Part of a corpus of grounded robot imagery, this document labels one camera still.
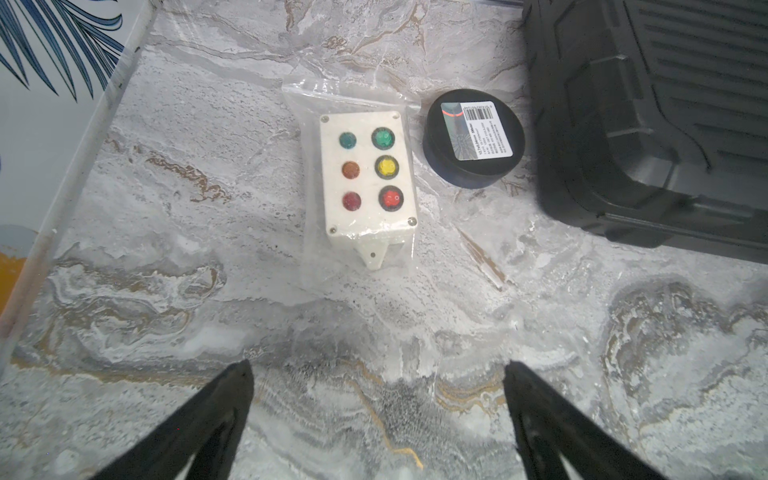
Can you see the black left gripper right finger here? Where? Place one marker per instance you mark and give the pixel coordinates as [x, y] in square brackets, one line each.
[550, 432]

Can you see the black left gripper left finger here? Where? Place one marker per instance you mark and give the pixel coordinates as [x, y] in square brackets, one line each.
[201, 437]

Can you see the white button control box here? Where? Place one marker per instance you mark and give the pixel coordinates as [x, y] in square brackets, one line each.
[369, 198]

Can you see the black round tape roll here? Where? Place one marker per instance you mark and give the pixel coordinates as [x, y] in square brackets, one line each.
[472, 139]

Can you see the black plastic tool case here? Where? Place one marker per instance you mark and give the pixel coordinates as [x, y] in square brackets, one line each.
[650, 119]

